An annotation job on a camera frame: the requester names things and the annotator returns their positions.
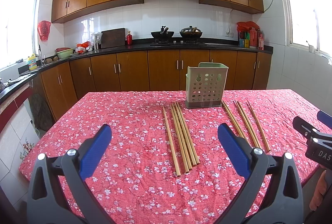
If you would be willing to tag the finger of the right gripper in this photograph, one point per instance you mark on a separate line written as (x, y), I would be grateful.
(325, 118)
(304, 128)

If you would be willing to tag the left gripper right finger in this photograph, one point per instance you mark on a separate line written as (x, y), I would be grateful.
(283, 200)

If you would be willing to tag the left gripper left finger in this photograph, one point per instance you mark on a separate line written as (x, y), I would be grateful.
(47, 202)

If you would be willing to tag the bamboo chopstick eight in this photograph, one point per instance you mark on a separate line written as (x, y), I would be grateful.
(260, 128)

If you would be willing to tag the bamboo chopstick six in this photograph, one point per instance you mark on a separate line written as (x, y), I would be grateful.
(242, 117)

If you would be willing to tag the bamboo chopstick seven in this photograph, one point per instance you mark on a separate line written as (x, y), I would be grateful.
(250, 127)

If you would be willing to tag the bamboo chopstick three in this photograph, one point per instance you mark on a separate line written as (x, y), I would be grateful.
(190, 159)

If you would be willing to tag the bamboo chopstick one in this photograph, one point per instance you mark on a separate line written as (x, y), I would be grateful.
(178, 172)

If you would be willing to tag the bamboo chopstick four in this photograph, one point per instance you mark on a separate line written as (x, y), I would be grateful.
(188, 134)

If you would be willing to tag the bamboo chopstick five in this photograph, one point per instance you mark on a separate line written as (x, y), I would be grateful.
(235, 123)

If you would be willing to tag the bamboo chopstick two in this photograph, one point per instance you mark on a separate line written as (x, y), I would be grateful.
(174, 115)

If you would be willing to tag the person right hand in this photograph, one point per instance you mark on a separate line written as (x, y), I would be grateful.
(319, 192)

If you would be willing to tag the red condiment packages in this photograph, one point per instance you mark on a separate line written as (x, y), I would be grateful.
(250, 35)

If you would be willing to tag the green perforated utensil holder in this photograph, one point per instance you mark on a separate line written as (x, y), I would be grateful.
(205, 85)

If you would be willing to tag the red floral tablecloth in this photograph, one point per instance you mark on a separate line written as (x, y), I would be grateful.
(136, 182)

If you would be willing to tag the yellow detergent bottle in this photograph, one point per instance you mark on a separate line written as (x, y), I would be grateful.
(32, 62)

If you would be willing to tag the black countertop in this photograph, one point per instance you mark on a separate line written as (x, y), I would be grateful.
(139, 45)

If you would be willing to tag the green basin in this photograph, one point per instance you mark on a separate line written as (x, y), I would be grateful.
(64, 53)

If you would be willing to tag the lidded wok right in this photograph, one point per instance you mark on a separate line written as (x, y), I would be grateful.
(191, 33)

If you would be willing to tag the lower wooden cabinets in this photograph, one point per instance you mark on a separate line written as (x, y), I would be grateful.
(63, 85)

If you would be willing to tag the dark wooden cutting board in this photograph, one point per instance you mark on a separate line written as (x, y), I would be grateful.
(113, 38)

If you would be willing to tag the red bottle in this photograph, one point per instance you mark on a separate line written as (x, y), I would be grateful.
(129, 38)

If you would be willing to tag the black wok left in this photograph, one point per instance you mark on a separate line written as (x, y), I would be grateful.
(163, 34)

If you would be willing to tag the red plastic bag on wall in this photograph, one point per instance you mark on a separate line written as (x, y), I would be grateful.
(43, 29)

